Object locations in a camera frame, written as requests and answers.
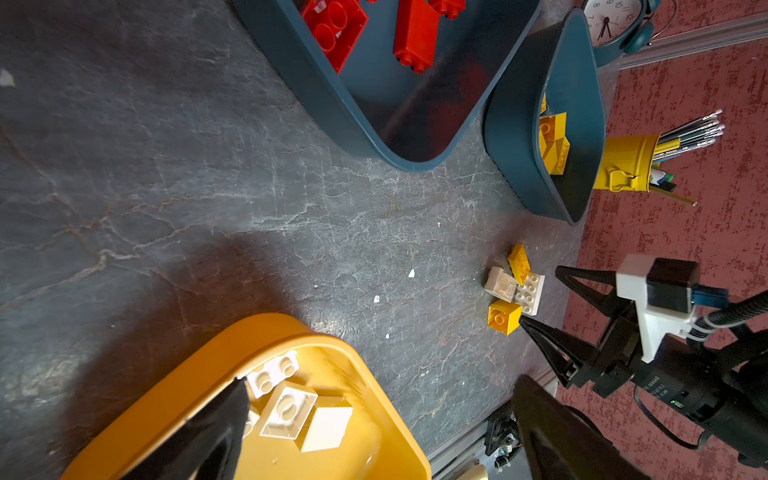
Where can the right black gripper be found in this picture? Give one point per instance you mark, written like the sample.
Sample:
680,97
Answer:
717,379

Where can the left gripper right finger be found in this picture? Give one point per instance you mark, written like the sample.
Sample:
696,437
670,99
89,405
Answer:
558,444

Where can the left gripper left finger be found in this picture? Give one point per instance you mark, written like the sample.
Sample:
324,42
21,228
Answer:
206,447

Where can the white lego long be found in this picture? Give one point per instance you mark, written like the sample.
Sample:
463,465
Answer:
252,420

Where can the white lego square piece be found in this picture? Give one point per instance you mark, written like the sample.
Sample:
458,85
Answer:
286,411

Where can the yellow lego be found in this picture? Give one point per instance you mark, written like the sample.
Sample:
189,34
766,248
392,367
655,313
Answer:
554,155
519,263
553,127
504,317

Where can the white lego cluster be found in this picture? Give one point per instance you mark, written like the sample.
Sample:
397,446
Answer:
500,284

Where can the white lego small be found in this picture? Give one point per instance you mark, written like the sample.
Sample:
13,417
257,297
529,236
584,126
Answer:
263,379

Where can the yellow lego top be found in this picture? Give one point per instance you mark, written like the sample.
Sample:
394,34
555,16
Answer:
553,127

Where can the red lego bottom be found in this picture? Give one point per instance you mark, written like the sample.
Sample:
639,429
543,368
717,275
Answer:
416,32

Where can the red lego top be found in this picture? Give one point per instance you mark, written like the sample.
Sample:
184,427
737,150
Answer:
451,9

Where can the red lego long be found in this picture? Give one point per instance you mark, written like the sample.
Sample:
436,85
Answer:
336,26

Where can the yellow pen cup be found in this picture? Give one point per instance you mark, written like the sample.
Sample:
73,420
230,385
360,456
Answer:
626,164

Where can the yellow plastic tray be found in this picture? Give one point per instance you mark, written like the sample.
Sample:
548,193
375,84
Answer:
377,443

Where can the left teal plastic bin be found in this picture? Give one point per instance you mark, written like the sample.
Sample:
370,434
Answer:
377,107

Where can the teal white small bottle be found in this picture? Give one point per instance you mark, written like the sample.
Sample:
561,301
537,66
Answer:
619,27

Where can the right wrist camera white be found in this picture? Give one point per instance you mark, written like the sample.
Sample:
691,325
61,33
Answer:
666,293

